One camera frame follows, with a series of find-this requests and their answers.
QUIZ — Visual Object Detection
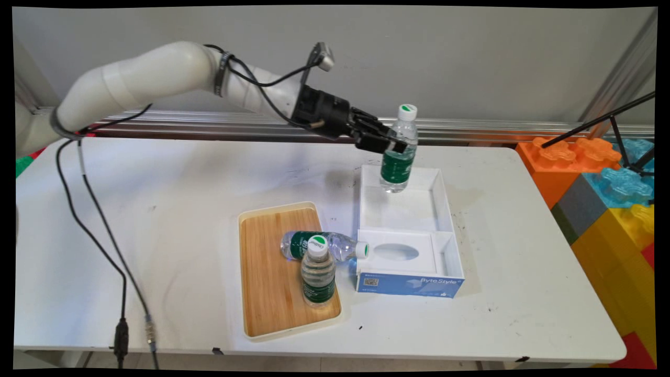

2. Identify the black cable strap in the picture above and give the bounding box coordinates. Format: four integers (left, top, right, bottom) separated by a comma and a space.
214, 51, 235, 98

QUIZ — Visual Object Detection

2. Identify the aluminium frame post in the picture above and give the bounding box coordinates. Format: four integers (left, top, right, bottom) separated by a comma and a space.
15, 39, 58, 113
578, 8, 657, 126

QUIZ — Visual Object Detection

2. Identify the large yellow building block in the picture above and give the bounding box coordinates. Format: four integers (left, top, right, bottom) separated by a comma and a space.
571, 204, 656, 362

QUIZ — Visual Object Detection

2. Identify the black tripod stand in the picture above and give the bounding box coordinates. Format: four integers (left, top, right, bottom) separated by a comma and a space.
542, 92, 656, 176

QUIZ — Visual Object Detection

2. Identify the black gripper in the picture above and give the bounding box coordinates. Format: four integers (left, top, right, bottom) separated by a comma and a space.
291, 84, 409, 154

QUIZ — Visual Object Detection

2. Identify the green label water bottle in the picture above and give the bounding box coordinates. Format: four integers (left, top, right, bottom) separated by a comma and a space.
300, 235, 337, 308
280, 230, 370, 264
379, 104, 419, 194

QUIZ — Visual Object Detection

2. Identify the wooden serving tray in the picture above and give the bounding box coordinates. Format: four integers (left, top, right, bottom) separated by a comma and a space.
238, 202, 343, 342

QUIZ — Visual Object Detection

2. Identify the large orange building block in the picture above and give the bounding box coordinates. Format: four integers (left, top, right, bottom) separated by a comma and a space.
516, 137, 622, 210

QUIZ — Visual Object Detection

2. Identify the black cable with silver connector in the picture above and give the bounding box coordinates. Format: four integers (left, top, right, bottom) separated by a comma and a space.
77, 55, 324, 370

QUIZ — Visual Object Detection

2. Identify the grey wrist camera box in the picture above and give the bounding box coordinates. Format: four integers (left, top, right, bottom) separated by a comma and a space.
309, 42, 336, 72

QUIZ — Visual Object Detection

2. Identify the aluminium wall rail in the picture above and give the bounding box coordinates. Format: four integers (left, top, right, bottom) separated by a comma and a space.
31, 107, 655, 145

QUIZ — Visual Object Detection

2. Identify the white box with blue front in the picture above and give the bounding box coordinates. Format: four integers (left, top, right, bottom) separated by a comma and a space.
356, 164, 465, 299

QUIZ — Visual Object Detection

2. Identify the large blue building block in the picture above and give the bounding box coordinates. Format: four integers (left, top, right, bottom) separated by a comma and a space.
551, 139, 655, 245

